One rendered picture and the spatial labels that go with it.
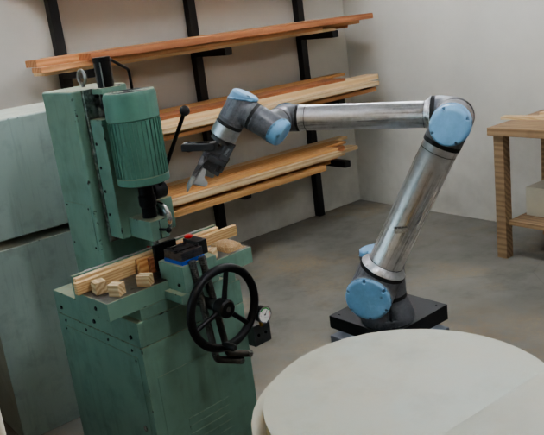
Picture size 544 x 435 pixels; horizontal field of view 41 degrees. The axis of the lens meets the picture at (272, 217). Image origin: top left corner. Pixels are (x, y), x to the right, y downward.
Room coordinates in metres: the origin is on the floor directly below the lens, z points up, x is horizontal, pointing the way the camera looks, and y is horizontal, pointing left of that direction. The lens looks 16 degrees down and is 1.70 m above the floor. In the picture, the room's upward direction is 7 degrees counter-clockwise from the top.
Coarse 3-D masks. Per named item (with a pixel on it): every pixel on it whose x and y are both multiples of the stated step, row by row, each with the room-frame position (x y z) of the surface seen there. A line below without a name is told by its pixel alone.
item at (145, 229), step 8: (136, 216) 2.48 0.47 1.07; (160, 216) 2.43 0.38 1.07; (136, 224) 2.43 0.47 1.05; (144, 224) 2.40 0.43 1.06; (152, 224) 2.37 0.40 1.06; (160, 224) 2.39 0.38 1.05; (136, 232) 2.44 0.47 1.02; (144, 232) 2.40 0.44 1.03; (152, 232) 2.37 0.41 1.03; (160, 232) 2.39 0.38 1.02; (152, 240) 2.37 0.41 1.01
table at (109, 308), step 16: (224, 256) 2.42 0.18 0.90; (240, 256) 2.46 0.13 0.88; (128, 288) 2.22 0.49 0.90; (144, 288) 2.20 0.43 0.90; (160, 288) 2.23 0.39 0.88; (80, 304) 2.23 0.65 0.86; (96, 304) 2.15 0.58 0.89; (112, 304) 2.11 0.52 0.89; (128, 304) 2.15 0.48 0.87; (144, 304) 2.19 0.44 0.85; (112, 320) 2.11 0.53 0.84
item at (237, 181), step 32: (192, 0) 5.30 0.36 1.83; (192, 32) 5.27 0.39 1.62; (224, 32) 5.35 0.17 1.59; (256, 32) 5.02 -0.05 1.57; (288, 32) 5.26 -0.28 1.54; (320, 32) 5.52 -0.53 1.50; (32, 64) 4.31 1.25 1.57; (64, 64) 4.24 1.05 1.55; (192, 64) 5.32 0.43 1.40; (256, 96) 5.11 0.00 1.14; (288, 96) 5.24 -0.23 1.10; (320, 96) 5.30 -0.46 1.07; (352, 96) 5.57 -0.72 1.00; (192, 128) 4.69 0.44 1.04; (256, 160) 5.43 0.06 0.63; (288, 160) 5.28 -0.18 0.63; (320, 160) 5.35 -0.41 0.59; (192, 192) 4.71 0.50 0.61; (224, 192) 4.90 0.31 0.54; (320, 192) 5.90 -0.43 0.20; (224, 224) 5.29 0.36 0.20
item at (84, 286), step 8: (232, 224) 2.67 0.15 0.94; (216, 232) 2.60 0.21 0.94; (224, 232) 2.62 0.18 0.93; (232, 232) 2.65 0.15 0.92; (208, 240) 2.57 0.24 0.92; (216, 240) 2.59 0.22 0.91; (128, 264) 2.34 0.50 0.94; (104, 272) 2.29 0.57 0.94; (112, 272) 2.30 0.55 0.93; (120, 272) 2.32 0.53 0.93; (128, 272) 2.34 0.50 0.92; (136, 272) 2.36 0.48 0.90; (88, 280) 2.24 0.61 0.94; (112, 280) 2.30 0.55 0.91; (80, 288) 2.22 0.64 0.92; (88, 288) 2.24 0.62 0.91
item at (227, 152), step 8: (216, 136) 2.35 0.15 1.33; (216, 144) 2.37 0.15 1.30; (224, 144) 2.35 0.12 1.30; (232, 144) 2.38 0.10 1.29; (208, 152) 2.37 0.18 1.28; (216, 152) 2.37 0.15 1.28; (224, 152) 2.36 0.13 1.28; (208, 160) 2.36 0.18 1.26; (216, 160) 2.35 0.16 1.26; (224, 160) 2.36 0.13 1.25; (208, 168) 2.36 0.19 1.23; (216, 168) 2.36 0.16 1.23; (224, 168) 2.40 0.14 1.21
